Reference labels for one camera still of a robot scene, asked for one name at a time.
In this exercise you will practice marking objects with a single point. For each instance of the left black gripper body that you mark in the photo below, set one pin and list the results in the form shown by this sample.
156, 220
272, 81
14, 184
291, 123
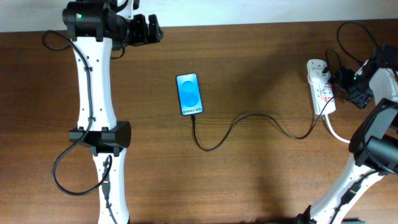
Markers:
138, 36

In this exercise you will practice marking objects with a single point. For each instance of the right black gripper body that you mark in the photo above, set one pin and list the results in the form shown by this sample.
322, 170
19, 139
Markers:
352, 86

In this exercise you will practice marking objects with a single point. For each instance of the blue Samsung Galaxy smartphone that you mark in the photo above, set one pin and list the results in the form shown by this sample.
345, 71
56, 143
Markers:
189, 94

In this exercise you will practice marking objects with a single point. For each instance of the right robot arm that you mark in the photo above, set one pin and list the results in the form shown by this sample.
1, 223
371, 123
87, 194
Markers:
373, 154

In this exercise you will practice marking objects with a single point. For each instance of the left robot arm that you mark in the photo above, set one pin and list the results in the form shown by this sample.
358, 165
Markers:
96, 29

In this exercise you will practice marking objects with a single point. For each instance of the white USB charger adapter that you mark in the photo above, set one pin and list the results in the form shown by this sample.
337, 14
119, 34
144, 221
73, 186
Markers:
317, 77

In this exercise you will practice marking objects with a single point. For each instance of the white power strip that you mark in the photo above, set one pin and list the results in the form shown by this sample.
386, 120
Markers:
321, 94

